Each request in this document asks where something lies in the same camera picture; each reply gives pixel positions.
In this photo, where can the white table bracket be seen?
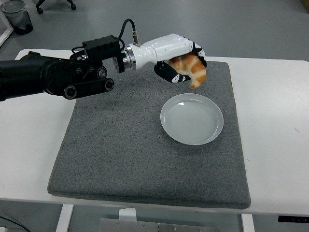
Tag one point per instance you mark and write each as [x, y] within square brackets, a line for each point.
[126, 213]

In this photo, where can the round grey plate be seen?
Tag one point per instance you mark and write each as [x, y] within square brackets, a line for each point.
[193, 120]

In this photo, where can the black table control panel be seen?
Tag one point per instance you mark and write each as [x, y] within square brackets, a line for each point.
[292, 218]

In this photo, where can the white frame furniture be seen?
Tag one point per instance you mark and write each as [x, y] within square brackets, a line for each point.
[9, 30]

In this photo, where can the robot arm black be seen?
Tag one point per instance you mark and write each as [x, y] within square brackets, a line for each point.
[36, 72]

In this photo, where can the golden croissant bread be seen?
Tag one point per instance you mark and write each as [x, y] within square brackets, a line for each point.
[195, 70]

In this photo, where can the grey felt mat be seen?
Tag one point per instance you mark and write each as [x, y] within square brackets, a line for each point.
[120, 157]

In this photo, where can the grey metal plate with screws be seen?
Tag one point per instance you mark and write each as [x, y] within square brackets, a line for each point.
[144, 227]

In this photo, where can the white table leg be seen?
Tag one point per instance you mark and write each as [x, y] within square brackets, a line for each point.
[64, 220]
[247, 224]

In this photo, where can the black mesh trash bin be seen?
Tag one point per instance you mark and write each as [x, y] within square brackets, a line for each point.
[17, 17]

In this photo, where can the black office chair base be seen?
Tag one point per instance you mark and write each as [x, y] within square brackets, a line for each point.
[39, 10]

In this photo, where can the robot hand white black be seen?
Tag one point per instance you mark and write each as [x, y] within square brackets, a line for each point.
[166, 47]

